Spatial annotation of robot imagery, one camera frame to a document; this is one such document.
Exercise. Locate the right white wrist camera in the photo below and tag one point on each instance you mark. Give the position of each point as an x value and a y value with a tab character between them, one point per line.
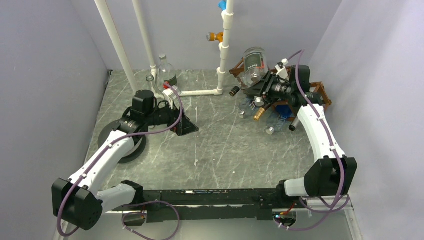
281	70

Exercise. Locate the clear bottle red green label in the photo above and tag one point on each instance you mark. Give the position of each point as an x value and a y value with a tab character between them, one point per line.
166	73

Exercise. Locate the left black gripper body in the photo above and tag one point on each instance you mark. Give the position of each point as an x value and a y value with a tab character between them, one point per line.
165	116

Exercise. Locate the blue labelled clear bottle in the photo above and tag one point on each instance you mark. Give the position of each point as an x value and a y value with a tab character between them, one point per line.
247	108

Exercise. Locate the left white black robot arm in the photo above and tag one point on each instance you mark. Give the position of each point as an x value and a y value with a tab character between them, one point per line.
78	200

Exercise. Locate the white pvc pipe frame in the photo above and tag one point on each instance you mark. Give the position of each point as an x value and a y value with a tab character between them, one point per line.
227	17

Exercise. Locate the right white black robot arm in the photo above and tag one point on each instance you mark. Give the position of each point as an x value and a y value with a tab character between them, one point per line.
333	171

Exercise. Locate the orange valve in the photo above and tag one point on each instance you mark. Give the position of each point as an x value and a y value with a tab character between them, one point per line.
212	37

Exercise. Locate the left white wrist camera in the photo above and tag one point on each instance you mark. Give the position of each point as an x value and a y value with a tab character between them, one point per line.
171	94

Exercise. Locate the dark bottle gold cap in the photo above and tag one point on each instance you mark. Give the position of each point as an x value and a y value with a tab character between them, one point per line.
259	113

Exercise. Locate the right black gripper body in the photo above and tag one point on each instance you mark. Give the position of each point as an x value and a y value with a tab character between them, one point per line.
278	90

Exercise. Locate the slanted white pvc pipe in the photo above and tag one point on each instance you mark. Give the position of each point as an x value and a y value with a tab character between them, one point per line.
112	31

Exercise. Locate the clear bottle dark label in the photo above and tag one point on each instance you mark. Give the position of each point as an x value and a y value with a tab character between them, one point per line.
255	66

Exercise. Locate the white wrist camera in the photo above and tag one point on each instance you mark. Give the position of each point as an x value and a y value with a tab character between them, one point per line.
281	70
171	94

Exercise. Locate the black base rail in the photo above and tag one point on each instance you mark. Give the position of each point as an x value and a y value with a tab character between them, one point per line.
212	204

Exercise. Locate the lower blue clear bottle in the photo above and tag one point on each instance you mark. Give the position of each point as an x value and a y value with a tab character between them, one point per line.
277	119

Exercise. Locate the aluminium frame rail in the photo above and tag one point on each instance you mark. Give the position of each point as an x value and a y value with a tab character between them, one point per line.
318	221

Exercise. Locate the standing clear empty bottle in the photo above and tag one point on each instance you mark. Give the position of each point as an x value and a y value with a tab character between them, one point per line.
152	81

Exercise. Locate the blue valve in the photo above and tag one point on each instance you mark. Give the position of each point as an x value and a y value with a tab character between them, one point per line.
222	5

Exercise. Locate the brown wooden wine rack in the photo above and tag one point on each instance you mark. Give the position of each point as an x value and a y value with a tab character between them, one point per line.
321	92

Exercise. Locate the dark bottle silver cap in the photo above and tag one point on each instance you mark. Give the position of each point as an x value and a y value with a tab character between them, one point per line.
294	124

